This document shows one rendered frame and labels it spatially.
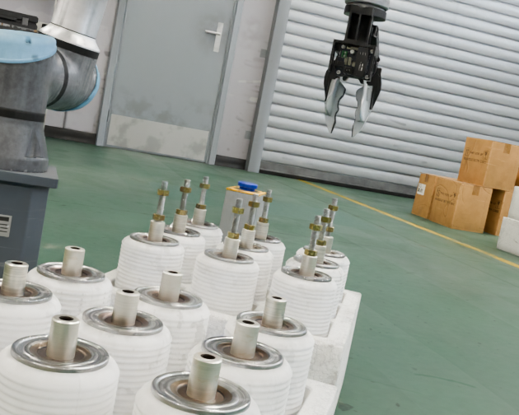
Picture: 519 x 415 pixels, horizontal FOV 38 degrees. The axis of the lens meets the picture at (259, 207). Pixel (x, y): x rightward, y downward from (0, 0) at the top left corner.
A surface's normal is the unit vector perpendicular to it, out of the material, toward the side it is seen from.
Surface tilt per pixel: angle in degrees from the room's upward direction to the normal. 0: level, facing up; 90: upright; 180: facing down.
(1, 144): 73
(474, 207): 90
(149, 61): 90
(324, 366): 90
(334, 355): 90
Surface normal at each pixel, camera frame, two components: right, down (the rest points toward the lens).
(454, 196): -0.95, -0.15
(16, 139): 0.55, -0.11
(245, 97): 0.28, 0.17
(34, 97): 0.78, 0.22
